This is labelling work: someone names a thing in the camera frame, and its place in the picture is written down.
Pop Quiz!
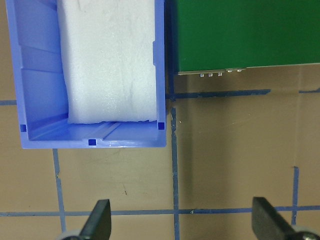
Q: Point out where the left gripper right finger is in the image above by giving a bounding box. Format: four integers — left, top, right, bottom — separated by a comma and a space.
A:
251, 197, 303, 240

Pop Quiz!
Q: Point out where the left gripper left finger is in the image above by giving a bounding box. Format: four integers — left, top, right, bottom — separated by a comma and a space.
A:
78, 199, 112, 240

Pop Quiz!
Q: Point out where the white foam pad left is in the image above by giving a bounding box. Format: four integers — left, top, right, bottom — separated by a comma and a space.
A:
57, 0, 157, 124

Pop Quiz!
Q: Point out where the green conveyor belt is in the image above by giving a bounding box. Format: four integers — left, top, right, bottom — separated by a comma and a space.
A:
171, 0, 320, 75

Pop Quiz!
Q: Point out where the left blue bin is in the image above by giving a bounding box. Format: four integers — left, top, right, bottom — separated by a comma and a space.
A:
5, 0, 167, 149

